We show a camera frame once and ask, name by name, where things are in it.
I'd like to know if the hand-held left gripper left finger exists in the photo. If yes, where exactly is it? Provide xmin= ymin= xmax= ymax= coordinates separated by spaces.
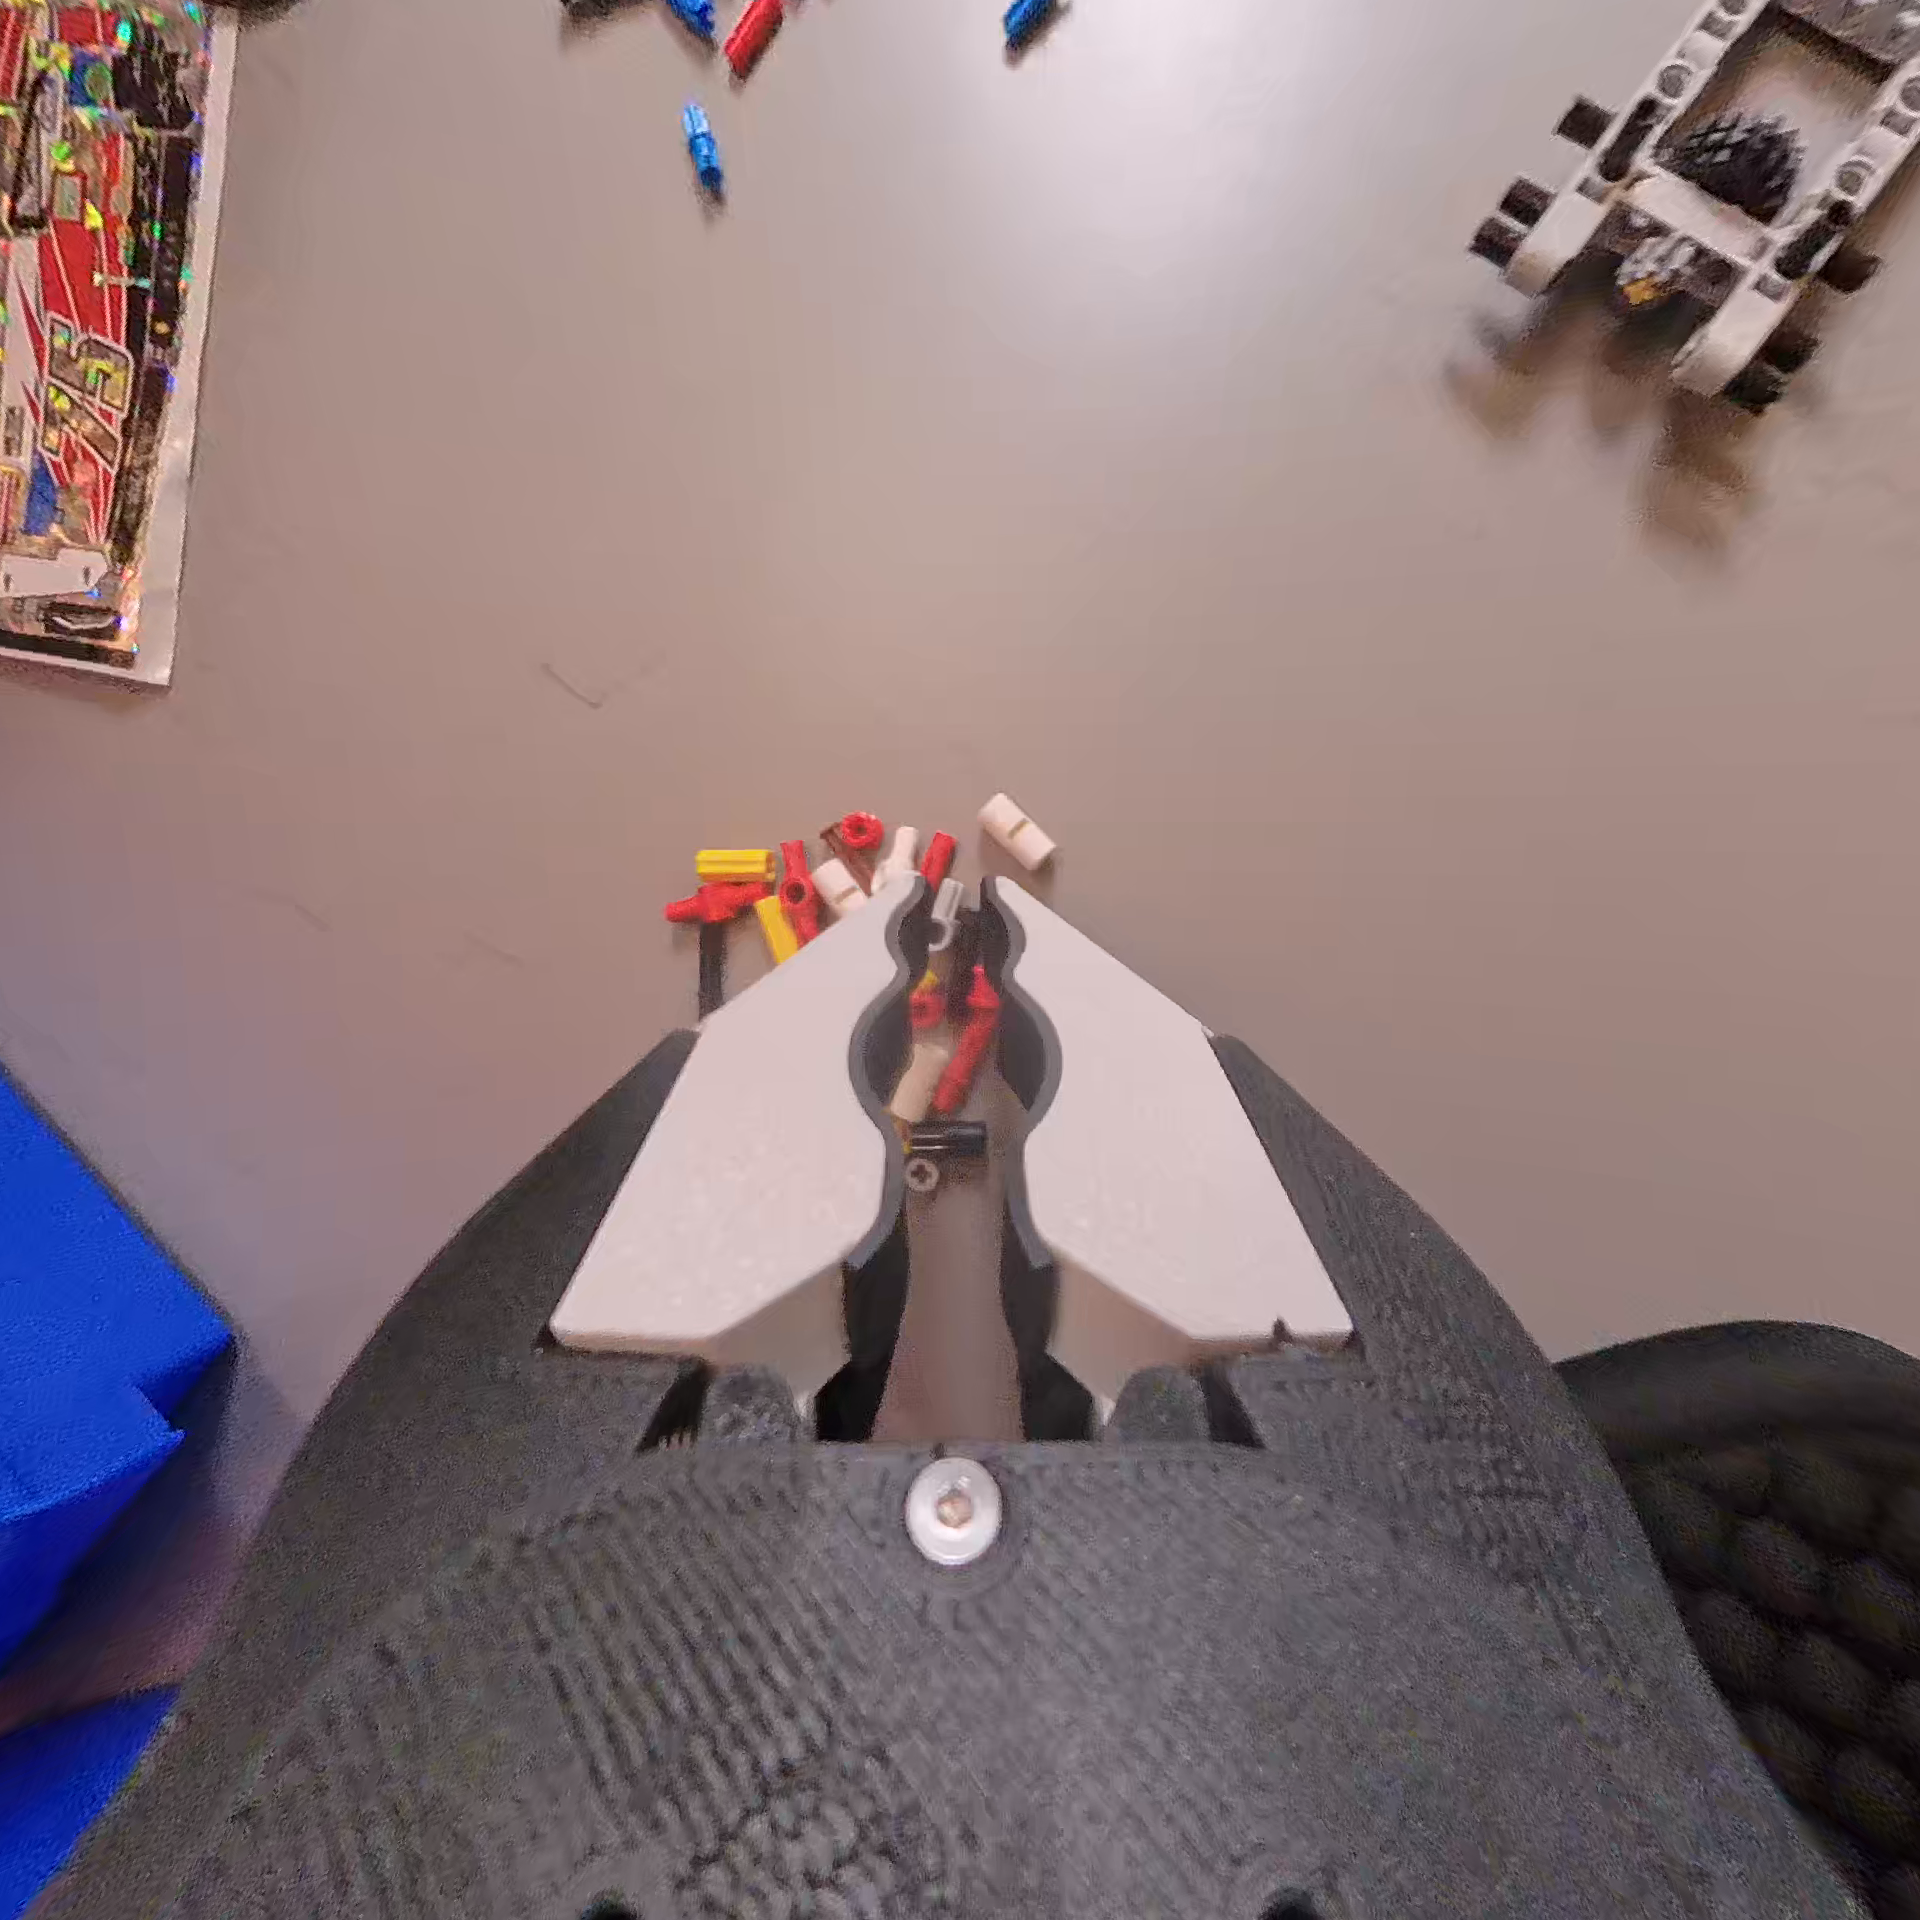
xmin=546 ymin=879 xmax=935 ymax=1426

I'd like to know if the shiny colourful sticker sheet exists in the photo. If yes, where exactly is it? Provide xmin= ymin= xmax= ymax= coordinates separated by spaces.
xmin=0 ymin=0 xmax=242 ymax=689

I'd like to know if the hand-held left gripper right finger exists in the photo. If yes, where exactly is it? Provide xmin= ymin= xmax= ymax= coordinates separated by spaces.
xmin=979 ymin=874 xmax=1359 ymax=1419

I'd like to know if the black knitted fabric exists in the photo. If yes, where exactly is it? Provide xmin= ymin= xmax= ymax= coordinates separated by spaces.
xmin=1556 ymin=1319 xmax=1920 ymax=1920

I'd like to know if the pile of small lego pieces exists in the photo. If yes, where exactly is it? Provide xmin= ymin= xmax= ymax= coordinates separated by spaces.
xmin=663 ymin=791 xmax=1062 ymax=1201

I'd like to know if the blue box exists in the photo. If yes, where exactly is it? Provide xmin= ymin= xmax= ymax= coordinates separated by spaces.
xmin=0 ymin=1056 xmax=241 ymax=1920

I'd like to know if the grey lego frame assembly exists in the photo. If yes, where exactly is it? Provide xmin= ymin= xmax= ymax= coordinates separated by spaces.
xmin=1467 ymin=0 xmax=1920 ymax=419

